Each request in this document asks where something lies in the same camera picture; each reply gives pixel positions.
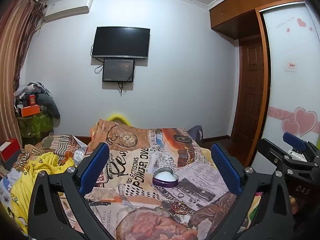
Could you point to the purple heart-shaped tin box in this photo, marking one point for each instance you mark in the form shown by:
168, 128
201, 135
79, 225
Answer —
162, 182

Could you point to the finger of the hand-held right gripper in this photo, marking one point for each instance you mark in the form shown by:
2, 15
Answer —
293, 140
271, 152

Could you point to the wooden overhead cabinets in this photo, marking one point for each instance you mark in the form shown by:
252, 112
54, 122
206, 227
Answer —
232, 12

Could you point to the pile of clothes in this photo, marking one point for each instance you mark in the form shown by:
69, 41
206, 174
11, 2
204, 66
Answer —
30, 87

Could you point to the striped brown curtain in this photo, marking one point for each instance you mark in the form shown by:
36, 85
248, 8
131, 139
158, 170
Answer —
15, 55

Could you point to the white heart-print wardrobe door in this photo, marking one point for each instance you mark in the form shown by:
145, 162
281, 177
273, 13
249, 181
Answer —
292, 92

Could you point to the striped bed sheet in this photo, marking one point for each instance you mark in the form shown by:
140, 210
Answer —
57, 145

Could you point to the small black wall monitor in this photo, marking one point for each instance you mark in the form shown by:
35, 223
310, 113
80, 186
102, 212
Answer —
117, 70

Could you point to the orange box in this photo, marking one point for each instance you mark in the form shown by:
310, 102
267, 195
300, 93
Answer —
31, 110

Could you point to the yellow garment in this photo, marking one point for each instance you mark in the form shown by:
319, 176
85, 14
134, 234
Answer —
37, 165

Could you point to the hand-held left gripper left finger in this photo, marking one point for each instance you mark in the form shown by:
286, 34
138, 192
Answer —
94, 166

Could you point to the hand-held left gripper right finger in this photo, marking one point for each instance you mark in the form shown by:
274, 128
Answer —
225, 170

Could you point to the small red box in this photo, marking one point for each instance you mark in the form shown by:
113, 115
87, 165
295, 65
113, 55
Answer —
32, 100

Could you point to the black wall television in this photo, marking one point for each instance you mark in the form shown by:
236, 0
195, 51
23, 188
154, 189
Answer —
121, 41

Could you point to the yellow pillow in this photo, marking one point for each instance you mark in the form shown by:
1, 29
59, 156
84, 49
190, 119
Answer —
117, 117

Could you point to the green patterned bag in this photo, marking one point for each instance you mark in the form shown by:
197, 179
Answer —
35, 126

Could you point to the white air conditioner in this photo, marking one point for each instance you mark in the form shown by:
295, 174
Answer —
67, 7

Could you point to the yellow fleece bed sheet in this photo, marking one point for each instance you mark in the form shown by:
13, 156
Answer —
206, 155

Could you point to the brown wooden door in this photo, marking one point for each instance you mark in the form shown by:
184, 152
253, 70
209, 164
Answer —
250, 92

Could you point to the dark blue bag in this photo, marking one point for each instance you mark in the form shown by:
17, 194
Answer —
195, 132

